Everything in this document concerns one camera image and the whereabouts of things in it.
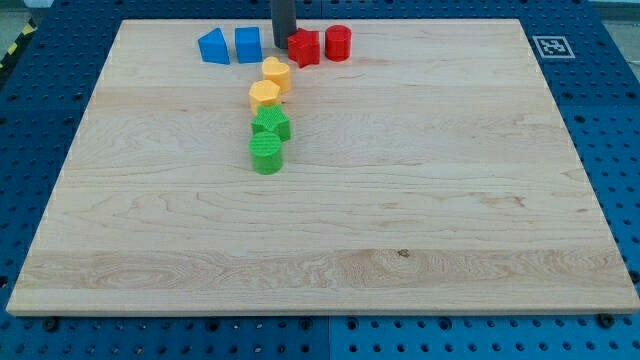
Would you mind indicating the green cylinder block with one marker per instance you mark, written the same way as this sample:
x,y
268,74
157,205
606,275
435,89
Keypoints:
x,y
266,153

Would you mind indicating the white fiducial marker tag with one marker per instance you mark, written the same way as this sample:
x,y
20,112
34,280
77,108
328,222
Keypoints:
x,y
553,47

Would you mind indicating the wooden board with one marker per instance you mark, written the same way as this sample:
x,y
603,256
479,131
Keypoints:
x,y
431,173

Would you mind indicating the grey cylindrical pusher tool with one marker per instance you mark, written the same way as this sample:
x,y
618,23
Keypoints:
x,y
284,21

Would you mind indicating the red cylinder block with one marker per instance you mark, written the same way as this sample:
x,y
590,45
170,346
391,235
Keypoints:
x,y
338,43

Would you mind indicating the yellow heart block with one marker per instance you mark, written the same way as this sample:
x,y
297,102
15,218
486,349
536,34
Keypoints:
x,y
278,72

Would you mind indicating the yellow hexagon block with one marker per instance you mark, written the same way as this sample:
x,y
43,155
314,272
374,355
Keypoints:
x,y
264,93

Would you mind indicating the blue cube block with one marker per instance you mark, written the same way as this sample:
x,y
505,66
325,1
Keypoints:
x,y
248,44

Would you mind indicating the red star block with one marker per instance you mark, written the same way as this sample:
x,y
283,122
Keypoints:
x,y
304,47

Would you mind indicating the blue triangle block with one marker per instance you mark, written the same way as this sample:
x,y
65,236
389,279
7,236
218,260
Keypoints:
x,y
213,47

